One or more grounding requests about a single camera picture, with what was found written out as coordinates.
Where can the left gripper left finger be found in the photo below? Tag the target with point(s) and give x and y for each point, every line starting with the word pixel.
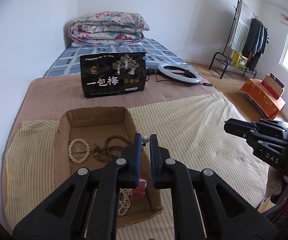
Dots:
pixel 86 205

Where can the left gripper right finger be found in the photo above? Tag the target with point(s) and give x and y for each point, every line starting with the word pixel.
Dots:
pixel 204 205

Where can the red strap wristwatch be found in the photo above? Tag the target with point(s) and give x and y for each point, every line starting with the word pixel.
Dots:
pixel 137 194

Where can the white pearl earring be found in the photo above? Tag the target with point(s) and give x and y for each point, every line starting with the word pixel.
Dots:
pixel 145 139

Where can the white gloved right hand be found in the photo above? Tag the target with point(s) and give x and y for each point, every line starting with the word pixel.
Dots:
pixel 277 186

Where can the orange covered box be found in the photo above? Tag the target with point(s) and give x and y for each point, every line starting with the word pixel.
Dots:
pixel 266 94

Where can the brown cardboard box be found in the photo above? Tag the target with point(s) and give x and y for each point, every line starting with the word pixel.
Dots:
pixel 91 137

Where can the striped yellow cloth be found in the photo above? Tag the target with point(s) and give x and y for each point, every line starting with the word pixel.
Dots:
pixel 191 129

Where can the yellow box on rack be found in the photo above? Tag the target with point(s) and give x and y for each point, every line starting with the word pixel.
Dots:
pixel 239 61

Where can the black clothes rack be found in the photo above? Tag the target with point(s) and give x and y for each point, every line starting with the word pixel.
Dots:
pixel 221 62

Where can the hanging clothes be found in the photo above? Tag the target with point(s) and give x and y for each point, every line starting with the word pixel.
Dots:
pixel 249 36

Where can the black snack bag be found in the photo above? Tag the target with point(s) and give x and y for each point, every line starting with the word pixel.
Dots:
pixel 108 74

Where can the folded floral quilt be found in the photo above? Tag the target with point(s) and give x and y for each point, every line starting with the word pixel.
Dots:
pixel 108 27

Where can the white ring light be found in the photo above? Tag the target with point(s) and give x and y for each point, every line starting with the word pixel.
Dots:
pixel 179 73

